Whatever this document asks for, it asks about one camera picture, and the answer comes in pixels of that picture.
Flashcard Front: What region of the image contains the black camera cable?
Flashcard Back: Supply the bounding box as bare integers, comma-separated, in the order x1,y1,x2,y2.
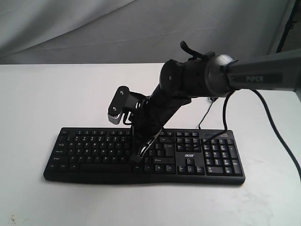
122,100,148,153

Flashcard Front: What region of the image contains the grey backdrop cloth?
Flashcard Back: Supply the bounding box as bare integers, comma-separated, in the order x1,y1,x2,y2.
0,0,294,65

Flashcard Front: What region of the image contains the black fabric-covered gripper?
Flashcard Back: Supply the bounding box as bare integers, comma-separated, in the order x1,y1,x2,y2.
130,89,191,163

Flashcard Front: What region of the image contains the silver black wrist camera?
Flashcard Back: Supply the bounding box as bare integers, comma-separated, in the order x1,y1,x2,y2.
108,86,146,125

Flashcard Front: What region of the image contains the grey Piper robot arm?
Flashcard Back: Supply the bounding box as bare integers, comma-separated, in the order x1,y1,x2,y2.
131,42,301,162

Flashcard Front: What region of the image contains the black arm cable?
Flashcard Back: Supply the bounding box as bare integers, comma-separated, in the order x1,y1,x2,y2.
176,90,301,179

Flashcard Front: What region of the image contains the black acer keyboard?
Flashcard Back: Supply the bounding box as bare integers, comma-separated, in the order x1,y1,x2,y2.
43,128,246,185

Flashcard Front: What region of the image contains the black tripod stand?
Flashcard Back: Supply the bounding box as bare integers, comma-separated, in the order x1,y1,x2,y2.
276,0,301,53

